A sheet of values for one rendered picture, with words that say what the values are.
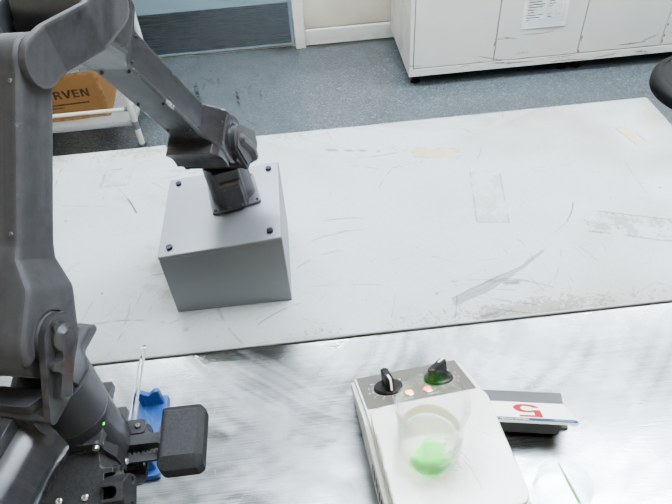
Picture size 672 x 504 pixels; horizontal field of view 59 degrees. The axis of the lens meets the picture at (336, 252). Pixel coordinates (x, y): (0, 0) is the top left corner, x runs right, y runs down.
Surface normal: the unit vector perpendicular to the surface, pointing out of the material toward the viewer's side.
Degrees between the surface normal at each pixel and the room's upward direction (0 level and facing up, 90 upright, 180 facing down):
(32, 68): 85
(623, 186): 0
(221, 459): 0
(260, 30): 90
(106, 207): 0
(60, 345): 55
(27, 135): 85
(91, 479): 19
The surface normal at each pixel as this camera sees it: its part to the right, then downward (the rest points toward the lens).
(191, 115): 0.98, 0.02
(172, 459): 0.04, 0.00
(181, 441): -0.05, -0.70
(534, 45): 0.10, 0.70
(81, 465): -0.05, -0.44
